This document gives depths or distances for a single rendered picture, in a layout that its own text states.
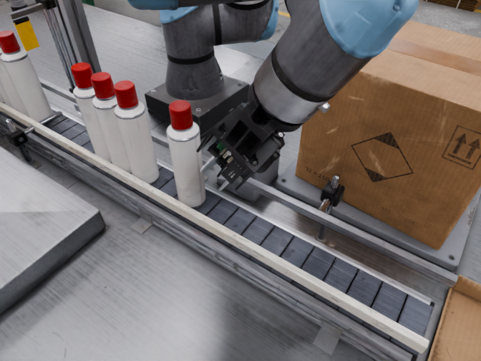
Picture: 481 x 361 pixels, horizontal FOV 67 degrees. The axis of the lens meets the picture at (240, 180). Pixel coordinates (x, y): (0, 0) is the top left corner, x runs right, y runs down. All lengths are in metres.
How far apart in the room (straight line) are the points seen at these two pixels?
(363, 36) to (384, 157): 0.37
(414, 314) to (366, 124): 0.29
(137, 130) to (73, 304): 0.30
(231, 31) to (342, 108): 0.36
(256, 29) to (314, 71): 0.58
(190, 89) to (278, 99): 0.59
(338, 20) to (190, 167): 0.38
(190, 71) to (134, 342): 0.60
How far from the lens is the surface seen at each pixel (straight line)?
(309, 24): 0.32
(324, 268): 0.61
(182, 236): 0.68
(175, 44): 0.90
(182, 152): 0.58
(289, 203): 0.58
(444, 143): 0.60
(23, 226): 0.75
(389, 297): 0.61
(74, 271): 0.71
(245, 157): 0.42
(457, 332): 0.68
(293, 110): 0.36
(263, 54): 1.29
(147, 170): 0.71
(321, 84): 0.34
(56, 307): 0.69
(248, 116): 0.37
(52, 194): 0.78
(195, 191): 0.65
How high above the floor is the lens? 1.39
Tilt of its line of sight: 44 degrees down
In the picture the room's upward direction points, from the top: straight up
